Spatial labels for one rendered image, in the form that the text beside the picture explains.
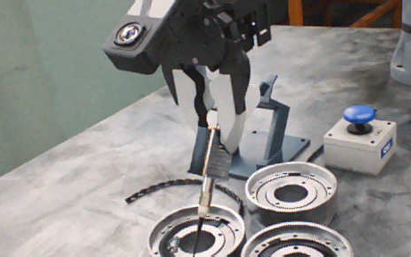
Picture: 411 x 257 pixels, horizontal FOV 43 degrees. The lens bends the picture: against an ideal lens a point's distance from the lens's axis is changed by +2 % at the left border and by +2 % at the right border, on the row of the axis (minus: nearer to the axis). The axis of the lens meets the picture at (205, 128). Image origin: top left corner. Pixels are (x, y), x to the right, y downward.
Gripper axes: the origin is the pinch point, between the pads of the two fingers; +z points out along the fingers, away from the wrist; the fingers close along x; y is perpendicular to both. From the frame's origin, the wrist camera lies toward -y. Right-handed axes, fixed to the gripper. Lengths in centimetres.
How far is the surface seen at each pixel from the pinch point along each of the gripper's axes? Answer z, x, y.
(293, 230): 10.0, -7.0, 1.8
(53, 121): 59, 155, 83
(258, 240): 9.8, -4.7, -1.3
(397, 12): 78, 86, 325
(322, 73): 13, 13, 52
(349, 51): 13, 13, 66
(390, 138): 10.2, -9.3, 24.6
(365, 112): 5.9, -6.9, 22.6
